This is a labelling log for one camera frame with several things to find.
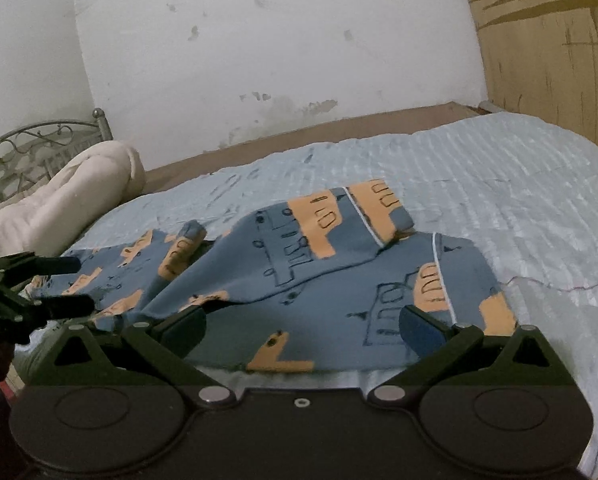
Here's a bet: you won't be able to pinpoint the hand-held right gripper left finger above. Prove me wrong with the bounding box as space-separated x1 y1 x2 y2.
24 304 231 406

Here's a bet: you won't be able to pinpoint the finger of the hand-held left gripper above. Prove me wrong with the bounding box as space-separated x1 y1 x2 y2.
0 251 83 288
0 282 96 333

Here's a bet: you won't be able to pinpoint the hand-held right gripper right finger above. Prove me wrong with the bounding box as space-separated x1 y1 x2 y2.
368 304 578 405

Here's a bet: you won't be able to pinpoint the blue orange printed pants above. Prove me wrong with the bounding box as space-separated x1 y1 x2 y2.
26 178 520 374

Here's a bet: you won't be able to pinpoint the cream pillow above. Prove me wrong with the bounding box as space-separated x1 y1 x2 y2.
0 140 146 262

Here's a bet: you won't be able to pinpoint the grey metal headboard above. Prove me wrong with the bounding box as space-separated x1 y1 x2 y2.
0 107 115 222

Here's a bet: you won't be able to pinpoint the light blue quilted blanket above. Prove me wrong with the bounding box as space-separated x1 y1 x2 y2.
9 110 598 480

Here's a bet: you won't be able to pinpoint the brown mattress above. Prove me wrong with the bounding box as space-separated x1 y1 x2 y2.
143 101 486 196

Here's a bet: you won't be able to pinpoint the wooden wardrobe panel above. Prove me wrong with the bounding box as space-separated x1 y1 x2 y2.
454 0 598 155

